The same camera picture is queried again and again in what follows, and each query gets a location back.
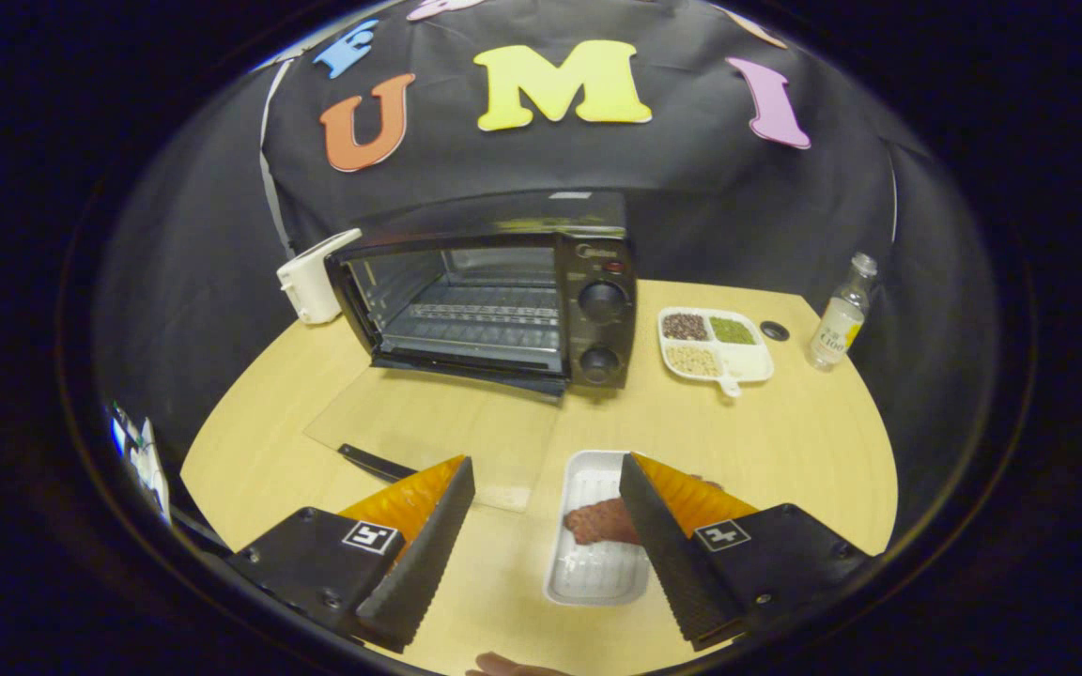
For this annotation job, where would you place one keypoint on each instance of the white rectangular tray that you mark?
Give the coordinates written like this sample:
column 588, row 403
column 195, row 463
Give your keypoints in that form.
column 597, row 573

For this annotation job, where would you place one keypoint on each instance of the white toaster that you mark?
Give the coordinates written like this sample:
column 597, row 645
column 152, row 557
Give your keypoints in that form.
column 311, row 282

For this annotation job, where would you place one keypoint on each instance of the white divided dish with beans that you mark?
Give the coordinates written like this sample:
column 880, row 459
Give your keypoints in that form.
column 738, row 357

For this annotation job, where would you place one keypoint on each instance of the white and blue object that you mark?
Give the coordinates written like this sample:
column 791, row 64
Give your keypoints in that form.
column 142, row 460

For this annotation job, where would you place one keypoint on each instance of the brown meat piece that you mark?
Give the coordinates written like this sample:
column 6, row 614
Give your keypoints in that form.
column 602, row 521

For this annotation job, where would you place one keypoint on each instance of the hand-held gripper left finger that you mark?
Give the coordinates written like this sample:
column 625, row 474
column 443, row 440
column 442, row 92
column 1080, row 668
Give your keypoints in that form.
column 424, row 554

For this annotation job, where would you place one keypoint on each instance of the clear plastic bottle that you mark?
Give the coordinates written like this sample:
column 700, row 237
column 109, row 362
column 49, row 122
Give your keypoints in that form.
column 839, row 324

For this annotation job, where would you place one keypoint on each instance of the black toaster oven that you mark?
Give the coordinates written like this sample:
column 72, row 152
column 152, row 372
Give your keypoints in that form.
column 494, row 221

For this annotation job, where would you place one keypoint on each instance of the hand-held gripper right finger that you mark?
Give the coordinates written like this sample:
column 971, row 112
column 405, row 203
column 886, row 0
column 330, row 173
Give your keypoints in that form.
column 668, row 554

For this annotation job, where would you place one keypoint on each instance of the black bottle cap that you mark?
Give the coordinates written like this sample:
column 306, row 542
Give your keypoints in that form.
column 774, row 330

